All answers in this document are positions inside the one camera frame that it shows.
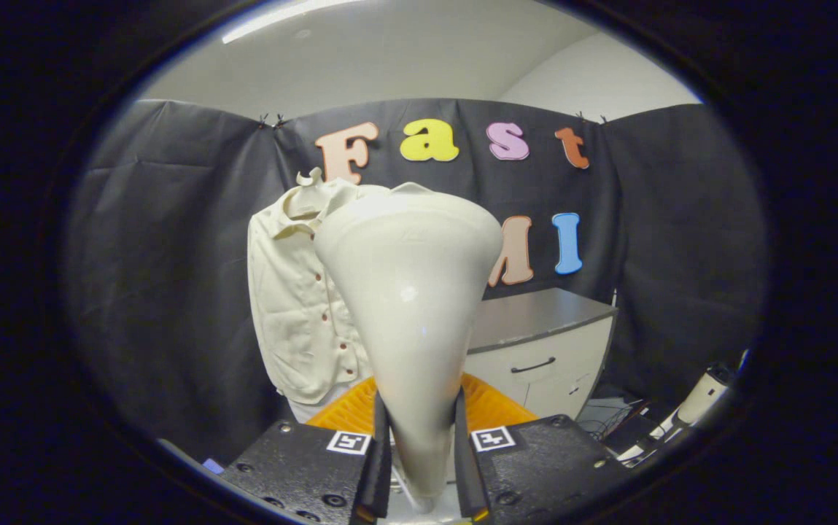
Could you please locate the white cabinet with grey top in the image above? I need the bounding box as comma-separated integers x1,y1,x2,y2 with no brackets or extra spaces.
462,287,618,421

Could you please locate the white cylindrical device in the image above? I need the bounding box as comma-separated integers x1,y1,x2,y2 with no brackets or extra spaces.
619,363,737,464

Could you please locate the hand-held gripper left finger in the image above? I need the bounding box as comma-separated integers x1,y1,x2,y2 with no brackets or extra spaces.
222,374,393,525

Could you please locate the black backdrop cloth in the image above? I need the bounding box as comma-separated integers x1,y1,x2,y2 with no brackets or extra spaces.
65,97,768,467

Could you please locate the cream button-up shirt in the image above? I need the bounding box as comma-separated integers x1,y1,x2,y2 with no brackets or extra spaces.
247,179,434,424

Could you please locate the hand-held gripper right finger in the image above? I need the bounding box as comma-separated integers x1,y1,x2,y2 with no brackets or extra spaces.
454,373,631,524

